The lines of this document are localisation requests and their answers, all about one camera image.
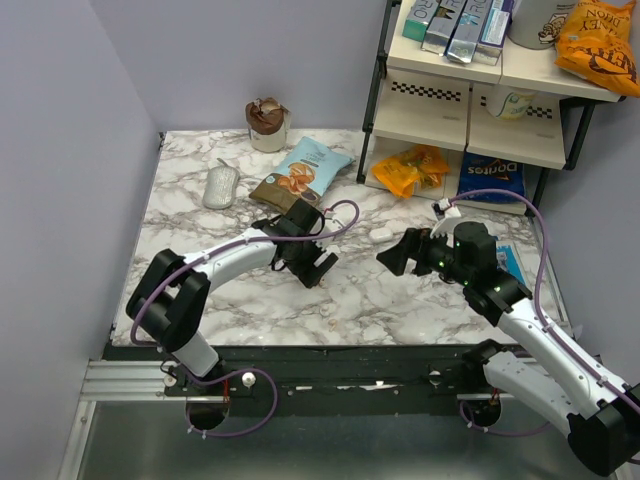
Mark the white popcorn tub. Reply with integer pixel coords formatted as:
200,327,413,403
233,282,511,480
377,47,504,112
507,0,577,50

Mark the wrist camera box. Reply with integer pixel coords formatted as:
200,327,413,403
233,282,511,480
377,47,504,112
313,236,338,267
430,198,462,238

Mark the blue Harry's razor box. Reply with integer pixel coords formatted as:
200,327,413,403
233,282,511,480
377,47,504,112
496,240,527,285

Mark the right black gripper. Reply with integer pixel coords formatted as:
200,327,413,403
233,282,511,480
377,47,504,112
376,224,473,286

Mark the purple white toothpaste box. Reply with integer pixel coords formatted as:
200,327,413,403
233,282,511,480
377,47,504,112
472,0,518,66

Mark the silver glitter pouch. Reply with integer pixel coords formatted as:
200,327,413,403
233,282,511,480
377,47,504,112
202,158,240,210

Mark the black frame cream shelf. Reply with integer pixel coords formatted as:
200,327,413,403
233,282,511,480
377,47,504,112
356,1,622,205

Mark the silver blue toothpaste box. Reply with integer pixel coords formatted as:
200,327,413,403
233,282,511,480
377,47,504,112
446,0,492,64

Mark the blue brown chips bag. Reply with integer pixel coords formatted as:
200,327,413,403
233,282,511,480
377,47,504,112
249,136,353,213

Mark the grey toothpaste box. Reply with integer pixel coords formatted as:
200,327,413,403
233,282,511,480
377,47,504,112
421,0,466,56

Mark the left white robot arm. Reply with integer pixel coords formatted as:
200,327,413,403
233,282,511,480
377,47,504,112
125,200,341,395

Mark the teal toothpaste box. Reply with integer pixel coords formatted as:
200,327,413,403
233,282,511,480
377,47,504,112
402,0,440,42

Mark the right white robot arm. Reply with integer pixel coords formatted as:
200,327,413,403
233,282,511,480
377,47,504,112
376,222,639,477

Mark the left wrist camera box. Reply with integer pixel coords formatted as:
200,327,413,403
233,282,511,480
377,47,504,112
313,236,338,267

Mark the brown lidded white cup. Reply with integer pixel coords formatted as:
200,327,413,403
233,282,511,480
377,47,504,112
245,97,291,153

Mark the white earbud charging case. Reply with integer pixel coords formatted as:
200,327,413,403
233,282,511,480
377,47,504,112
369,228,393,244

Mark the blue Doritos bag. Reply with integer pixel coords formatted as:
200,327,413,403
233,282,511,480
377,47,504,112
457,152,525,196

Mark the orange snack bag lower shelf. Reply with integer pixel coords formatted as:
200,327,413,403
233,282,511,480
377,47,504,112
372,145,450,198

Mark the orange honey dijon chips bag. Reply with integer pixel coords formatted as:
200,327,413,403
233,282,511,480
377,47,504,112
555,1,639,97

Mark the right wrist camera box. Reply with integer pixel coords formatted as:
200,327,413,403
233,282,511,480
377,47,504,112
430,198,462,238

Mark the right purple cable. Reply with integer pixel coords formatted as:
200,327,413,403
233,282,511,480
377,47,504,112
439,188,640,416

